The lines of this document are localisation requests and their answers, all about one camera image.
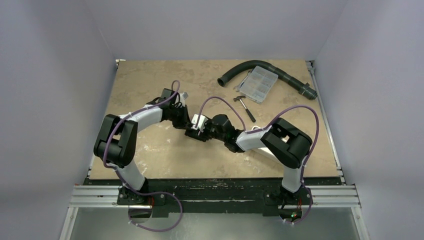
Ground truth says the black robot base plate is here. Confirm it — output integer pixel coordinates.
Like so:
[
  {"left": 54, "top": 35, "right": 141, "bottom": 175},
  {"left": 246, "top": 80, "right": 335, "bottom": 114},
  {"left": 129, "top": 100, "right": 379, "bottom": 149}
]
[{"left": 83, "top": 177, "right": 342, "bottom": 220}]

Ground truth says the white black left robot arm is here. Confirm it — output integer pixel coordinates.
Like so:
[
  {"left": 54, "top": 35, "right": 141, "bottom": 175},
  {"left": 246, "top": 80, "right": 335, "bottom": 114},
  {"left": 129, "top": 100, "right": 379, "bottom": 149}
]
[{"left": 93, "top": 88, "right": 191, "bottom": 205}]

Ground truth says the grey corrugated drain hose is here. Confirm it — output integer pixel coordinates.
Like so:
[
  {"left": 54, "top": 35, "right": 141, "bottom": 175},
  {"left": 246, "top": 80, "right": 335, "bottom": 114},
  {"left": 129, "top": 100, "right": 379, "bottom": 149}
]
[{"left": 217, "top": 59, "right": 318, "bottom": 101}]

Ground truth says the aluminium frame rail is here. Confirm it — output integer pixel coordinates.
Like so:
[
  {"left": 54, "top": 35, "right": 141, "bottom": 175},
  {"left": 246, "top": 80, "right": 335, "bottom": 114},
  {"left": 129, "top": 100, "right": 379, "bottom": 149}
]
[{"left": 60, "top": 178, "right": 370, "bottom": 240}]

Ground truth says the silver open-end wrench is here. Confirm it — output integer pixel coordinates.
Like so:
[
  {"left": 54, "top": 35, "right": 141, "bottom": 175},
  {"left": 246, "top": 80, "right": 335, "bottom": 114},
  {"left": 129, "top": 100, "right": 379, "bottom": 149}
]
[{"left": 233, "top": 73, "right": 250, "bottom": 92}]

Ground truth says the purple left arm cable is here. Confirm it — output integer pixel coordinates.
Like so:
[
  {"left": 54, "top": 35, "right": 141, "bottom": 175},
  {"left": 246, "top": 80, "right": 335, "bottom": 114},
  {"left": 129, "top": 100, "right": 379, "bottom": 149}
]
[{"left": 102, "top": 80, "right": 184, "bottom": 233}]

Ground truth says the clear plastic compartment box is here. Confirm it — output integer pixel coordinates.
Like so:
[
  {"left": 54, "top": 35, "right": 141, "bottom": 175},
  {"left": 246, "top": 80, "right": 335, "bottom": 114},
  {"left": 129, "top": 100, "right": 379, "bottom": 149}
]
[{"left": 239, "top": 66, "right": 278, "bottom": 104}]

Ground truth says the small black-handled hammer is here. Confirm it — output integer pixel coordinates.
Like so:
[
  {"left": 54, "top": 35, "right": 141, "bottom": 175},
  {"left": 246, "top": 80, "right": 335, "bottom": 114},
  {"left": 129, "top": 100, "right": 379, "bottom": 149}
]
[{"left": 233, "top": 95, "right": 256, "bottom": 123}]

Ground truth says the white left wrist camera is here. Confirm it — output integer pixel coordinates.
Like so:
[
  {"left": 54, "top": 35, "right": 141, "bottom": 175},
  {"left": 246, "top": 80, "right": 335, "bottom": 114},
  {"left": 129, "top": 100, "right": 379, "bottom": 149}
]
[{"left": 179, "top": 91, "right": 189, "bottom": 102}]

